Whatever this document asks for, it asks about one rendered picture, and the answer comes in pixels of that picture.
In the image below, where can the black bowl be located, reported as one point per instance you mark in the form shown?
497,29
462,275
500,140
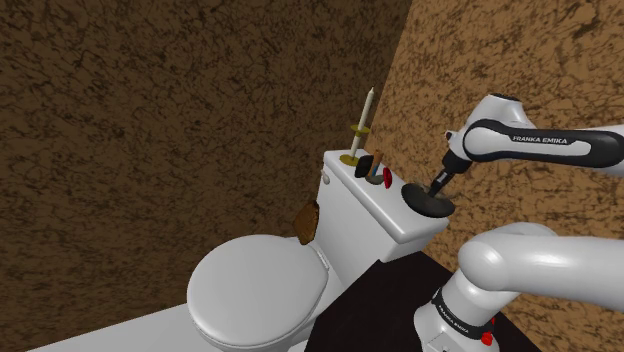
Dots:
425,202

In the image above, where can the black rounded block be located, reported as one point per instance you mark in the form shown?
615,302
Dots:
362,166

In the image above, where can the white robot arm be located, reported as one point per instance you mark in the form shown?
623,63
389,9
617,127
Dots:
526,263

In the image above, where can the white candle on yellow holder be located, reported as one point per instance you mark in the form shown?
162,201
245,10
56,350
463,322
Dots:
361,126

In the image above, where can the red disc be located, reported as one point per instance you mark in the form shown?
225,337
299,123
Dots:
387,178

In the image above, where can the white toilet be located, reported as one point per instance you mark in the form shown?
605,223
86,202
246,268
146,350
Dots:
258,287

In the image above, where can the dark robot stand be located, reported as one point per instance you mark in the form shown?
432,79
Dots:
385,307

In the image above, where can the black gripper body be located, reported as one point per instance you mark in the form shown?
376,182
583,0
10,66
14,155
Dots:
449,170

